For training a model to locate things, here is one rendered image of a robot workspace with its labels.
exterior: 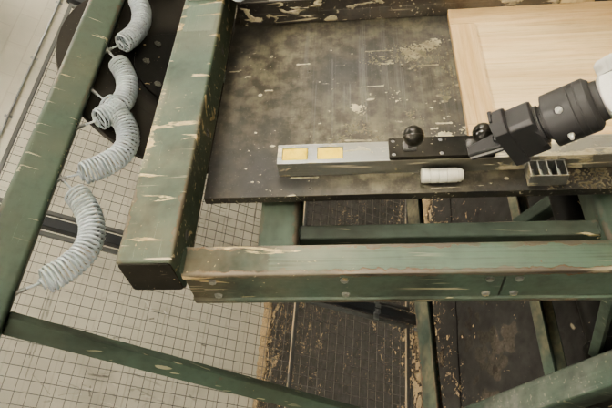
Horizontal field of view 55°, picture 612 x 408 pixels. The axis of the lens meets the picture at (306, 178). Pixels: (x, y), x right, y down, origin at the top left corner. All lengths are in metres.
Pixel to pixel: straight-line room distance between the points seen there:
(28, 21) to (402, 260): 6.40
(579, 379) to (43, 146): 1.48
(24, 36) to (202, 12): 5.61
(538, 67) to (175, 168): 0.81
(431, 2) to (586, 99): 0.63
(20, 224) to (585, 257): 1.21
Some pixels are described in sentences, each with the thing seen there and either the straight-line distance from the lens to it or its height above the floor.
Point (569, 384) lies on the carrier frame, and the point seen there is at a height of 0.79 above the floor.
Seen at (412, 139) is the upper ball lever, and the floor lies 1.55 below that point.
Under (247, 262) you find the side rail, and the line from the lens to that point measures 1.03.
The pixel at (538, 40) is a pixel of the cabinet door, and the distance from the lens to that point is 1.47.
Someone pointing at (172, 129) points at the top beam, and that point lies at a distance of 1.19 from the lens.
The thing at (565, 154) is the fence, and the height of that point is 1.24.
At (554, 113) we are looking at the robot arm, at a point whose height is 1.42.
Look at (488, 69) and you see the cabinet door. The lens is 1.38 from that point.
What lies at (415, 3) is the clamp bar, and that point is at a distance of 1.51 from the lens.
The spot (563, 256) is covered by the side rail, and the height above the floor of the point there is 1.29.
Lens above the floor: 2.03
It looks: 19 degrees down
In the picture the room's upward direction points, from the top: 72 degrees counter-clockwise
